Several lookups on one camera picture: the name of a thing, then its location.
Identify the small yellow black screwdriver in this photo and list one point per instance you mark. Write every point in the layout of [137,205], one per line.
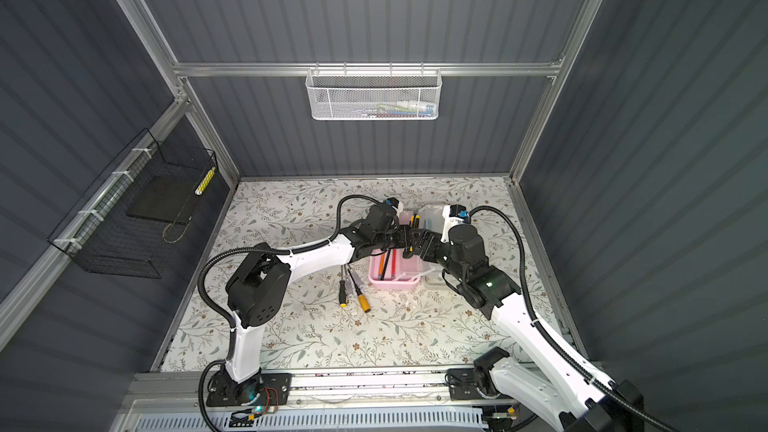
[342,293]

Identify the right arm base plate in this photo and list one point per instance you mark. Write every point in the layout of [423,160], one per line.
[463,387]

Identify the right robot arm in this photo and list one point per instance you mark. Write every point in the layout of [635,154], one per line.
[565,393]

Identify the small grey screwdriver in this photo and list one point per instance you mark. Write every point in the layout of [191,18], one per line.
[353,280]

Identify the white wire mesh basket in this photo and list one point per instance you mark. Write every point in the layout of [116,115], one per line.
[337,97]

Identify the yellow marker in black basket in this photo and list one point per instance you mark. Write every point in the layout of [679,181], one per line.
[205,181]

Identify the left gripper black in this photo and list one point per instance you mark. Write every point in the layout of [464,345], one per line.
[404,235]

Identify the yellow black utility knife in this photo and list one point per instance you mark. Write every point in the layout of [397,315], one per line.
[414,234]

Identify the orange black pencil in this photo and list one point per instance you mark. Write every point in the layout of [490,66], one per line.
[390,263]

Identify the black wire basket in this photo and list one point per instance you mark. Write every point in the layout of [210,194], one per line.
[135,222]

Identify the aluminium front rail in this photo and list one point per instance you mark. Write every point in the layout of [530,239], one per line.
[340,387]

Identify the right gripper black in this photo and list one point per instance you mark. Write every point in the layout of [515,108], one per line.
[427,236]

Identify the markers in white basket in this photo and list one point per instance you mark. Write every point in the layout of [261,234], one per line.
[401,109]

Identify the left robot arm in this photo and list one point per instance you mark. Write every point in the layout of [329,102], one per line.
[256,290]

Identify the black plate in basket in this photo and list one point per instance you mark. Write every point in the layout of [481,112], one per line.
[166,199]

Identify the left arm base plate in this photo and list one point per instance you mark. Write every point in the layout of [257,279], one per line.
[271,389]

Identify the pink plastic tool box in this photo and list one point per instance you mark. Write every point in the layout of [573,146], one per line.
[408,273]

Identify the orange handled screwdriver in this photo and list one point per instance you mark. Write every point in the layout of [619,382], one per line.
[363,302]

